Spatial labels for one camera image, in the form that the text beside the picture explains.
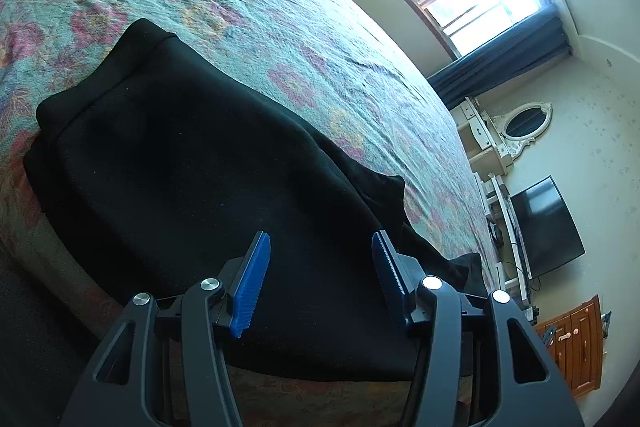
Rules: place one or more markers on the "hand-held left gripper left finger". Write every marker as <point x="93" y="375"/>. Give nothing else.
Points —
<point x="252" y="287"/>

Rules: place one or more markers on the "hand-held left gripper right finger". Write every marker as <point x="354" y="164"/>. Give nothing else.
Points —
<point x="387" y="267"/>

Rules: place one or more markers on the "black pants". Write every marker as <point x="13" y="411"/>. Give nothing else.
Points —
<point x="200" y="182"/>

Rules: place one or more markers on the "white television stand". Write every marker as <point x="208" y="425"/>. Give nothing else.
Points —
<point x="505" y="217"/>

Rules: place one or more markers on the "black television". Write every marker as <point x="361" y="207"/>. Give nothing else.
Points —
<point x="545" y="227"/>

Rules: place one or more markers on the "white vanity dresser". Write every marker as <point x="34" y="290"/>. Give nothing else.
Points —
<point x="480" y="132"/>

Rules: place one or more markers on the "oval vanity mirror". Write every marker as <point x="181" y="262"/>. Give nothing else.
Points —
<point x="522" y="122"/>

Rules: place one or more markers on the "wooden cabinet door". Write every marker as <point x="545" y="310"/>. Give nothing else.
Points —
<point x="580" y="347"/>

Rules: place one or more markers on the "dark blue curtain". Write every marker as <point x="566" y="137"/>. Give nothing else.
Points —
<point x="500" y="62"/>

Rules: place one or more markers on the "bed with floral cover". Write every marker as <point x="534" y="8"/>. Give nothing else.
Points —
<point x="300" y="32"/>

